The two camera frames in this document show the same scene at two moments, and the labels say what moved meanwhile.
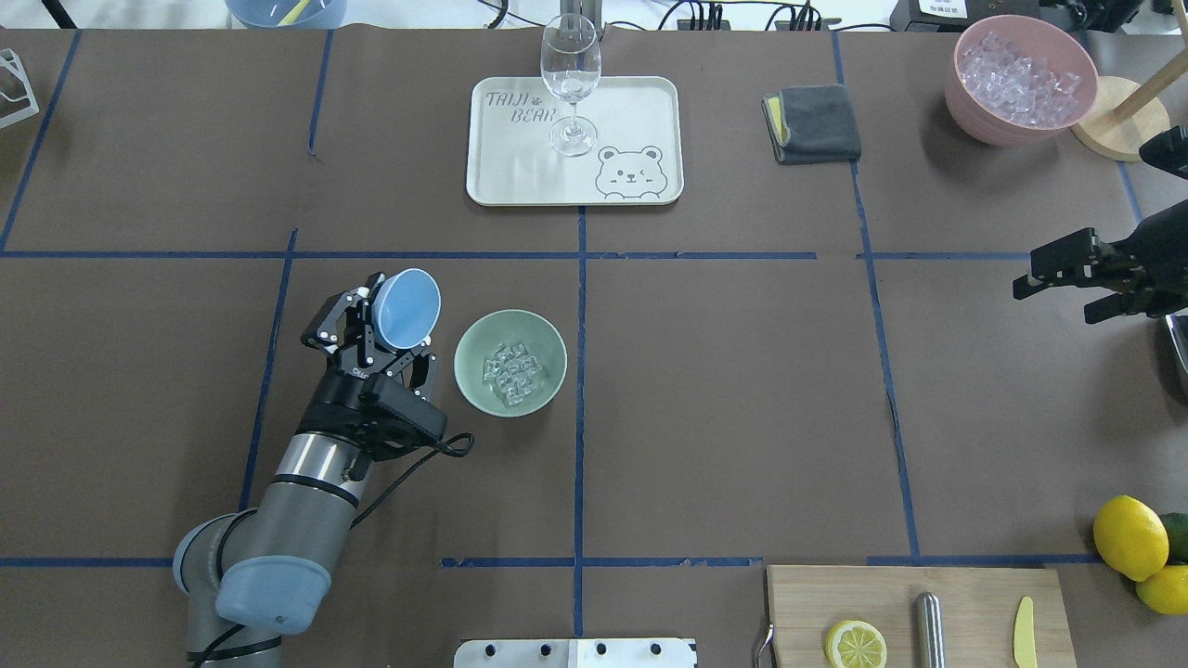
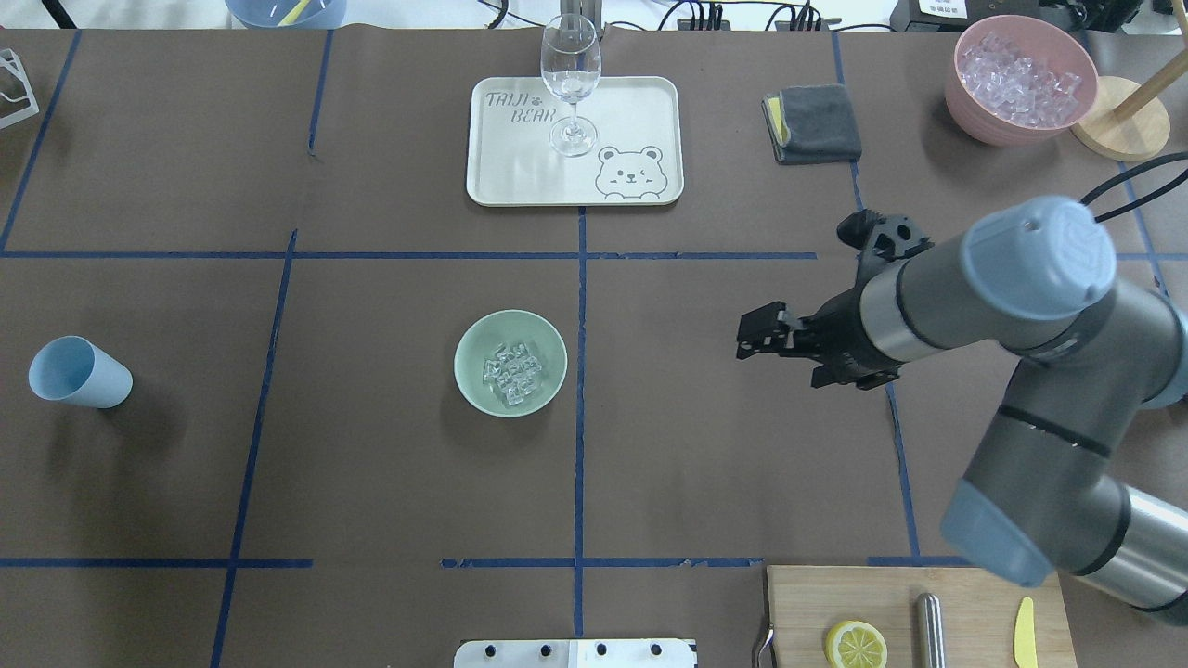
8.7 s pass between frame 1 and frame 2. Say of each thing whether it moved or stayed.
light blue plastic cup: moved
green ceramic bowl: stayed
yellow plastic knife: stayed
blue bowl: stayed
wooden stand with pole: stayed
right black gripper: moved
